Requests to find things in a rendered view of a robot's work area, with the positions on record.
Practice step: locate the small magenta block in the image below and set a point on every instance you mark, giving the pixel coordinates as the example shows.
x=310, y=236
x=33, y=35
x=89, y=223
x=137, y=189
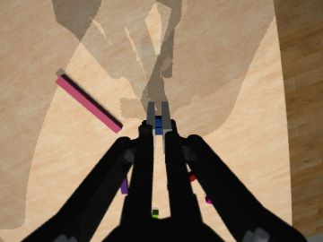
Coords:
x=207, y=200

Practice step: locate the dark red rod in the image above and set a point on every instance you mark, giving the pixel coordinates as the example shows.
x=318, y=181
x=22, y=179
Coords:
x=192, y=177

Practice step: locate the pink rod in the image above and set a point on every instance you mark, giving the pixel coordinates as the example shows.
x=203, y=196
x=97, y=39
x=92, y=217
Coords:
x=89, y=103

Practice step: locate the purple rod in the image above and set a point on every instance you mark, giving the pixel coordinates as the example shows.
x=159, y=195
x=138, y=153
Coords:
x=124, y=187

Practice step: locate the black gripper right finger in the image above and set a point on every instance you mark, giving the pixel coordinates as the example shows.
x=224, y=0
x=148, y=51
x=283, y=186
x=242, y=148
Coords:
x=241, y=212

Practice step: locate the lime green rod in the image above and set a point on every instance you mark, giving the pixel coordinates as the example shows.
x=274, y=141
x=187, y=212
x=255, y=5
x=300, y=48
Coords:
x=155, y=213

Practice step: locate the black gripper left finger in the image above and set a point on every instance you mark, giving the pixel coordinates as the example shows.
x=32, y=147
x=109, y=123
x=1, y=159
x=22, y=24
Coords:
x=80, y=216

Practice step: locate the small blue cube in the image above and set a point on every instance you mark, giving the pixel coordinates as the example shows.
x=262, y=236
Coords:
x=158, y=120
x=158, y=130

